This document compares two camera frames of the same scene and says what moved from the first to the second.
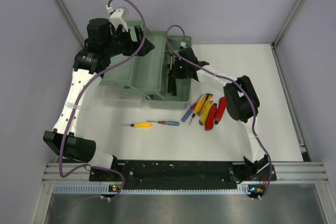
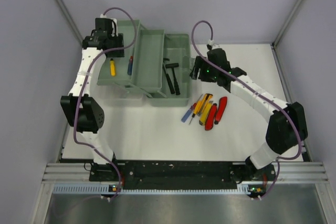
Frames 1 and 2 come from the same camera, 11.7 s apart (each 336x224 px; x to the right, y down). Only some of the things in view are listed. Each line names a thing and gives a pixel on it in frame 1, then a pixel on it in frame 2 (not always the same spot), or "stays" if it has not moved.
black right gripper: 175,74 to 199,64
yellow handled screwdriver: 196,108 stays
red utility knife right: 220,110 stays
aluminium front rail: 307,172 stays
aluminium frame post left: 64,7 stays
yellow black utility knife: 206,98 stays
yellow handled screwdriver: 140,125 to 112,67
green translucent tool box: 134,81 stays
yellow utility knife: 205,113 stays
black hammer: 170,52 to 168,78
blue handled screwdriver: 171,123 to 129,70
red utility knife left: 209,121 stays
